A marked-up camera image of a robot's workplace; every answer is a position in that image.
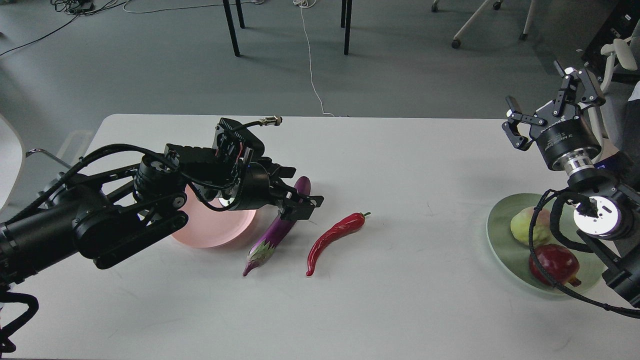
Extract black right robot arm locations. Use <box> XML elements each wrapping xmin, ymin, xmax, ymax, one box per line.
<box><xmin>502</xmin><ymin>61</ymin><xmax>639</xmax><ymax>319</ymax></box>

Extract black table leg left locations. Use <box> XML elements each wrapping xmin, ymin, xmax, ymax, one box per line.
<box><xmin>222</xmin><ymin>0</ymin><xmax>246</xmax><ymax>58</ymax></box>

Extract white chair base with wheels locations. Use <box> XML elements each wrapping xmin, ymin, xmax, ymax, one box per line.
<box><xmin>435</xmin><ymin>0</ymin><xmax>542</xmax><ymax>52</ymax></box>

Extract red chili pepper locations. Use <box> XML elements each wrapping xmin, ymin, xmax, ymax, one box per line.
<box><xmin>305</xmin><ymin>212</ymin><xmax>371</xmax><ymax>277</ymax></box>

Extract red pomegranate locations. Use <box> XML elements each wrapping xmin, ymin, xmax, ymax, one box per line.
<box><xmin>534</xmin><ymin>243</ymin><xmax>582</xmax><ymax>287</ymax></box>

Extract black table leg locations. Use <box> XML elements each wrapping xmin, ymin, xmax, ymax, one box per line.
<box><xmin>222</xmin><ymin>0</ymin><xmax>246</xmax><ymax>58</ymax></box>
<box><xmin>340</xmin><ymin>0</ymin><xmax>354</xmax><ymax>56</ymax></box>

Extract black floor cables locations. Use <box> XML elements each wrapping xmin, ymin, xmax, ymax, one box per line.
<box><xmin>0</xmin><ymin>0</ymin><xmax>126</xmax><ymax>57</ymax></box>

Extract white chair at left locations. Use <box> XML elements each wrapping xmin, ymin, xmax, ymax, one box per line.
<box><xmin>0</xmin><ymin>114</ymin><xmax>76</xmax><ymax>211</ymax></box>

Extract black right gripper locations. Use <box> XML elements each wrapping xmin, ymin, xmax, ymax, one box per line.
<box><xmin>502</xmin><ymin>60</ymin><xmax>606</xmax><ymax>171</ymax></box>

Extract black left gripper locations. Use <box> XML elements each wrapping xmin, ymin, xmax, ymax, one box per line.
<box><xmin>220</xmin><ymin>157</ymin><xmax>325</xmax><ymax>222</ymax></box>

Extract pink plate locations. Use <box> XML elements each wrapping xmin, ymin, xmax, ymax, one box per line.
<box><xmin>170</xmin><ymin>187</ymin><xmax>257</xmax><ymax>249</ymax></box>

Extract black table leg right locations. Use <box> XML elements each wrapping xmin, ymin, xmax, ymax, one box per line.
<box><xmin>340</xmin><ymin>0</ymin><xmax>354</xmax><ymax>56</ymax></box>

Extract light green plate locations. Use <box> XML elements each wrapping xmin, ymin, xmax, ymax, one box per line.
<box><xmin>486</xmin><ymin>193</ymin><xmax>605</xmax><ymax>296</ymax></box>

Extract white office chair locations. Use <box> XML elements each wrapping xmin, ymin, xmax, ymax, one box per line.
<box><xmin>582</xmin><ymin>21</ymin><xmax>639</xmax><ymax>147</ymax></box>

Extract purple eggplant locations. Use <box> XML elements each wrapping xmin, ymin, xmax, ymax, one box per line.
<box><xmin>242</xmin><ymin>176</ymin><xmax>312</xmax><ymax>278</ymax></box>

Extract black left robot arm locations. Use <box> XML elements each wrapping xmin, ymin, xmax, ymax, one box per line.
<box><xmin>1</xmin><ymin>116</ymin><xmax>324</xmax><ymax>354</ymax></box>

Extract white floor cable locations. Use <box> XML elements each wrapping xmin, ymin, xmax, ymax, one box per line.
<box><xmin>292</xmin><ymin>0</ymin><xmax>336</xmax><ymax>118</ymax></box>

